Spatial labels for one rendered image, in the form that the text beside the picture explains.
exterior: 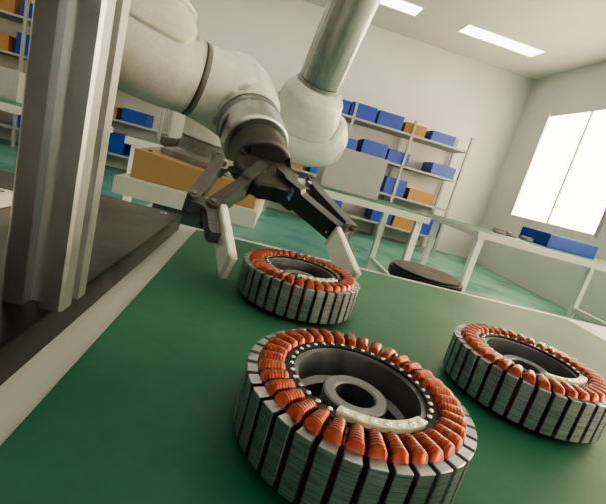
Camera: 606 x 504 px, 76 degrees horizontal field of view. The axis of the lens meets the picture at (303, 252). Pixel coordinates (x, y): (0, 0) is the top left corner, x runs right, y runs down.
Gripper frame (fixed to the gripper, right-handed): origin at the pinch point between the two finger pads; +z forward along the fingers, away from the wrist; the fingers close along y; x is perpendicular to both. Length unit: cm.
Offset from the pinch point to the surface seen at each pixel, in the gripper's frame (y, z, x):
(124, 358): 15.4, 11.5, 3.3
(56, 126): 20.0, 3.6, 11.8
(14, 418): 19.7, 15.2, 5.2
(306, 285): 1.9, 5.2, 3.6
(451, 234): -581, -391, -274
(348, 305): -2.6, 6.2, 2.7
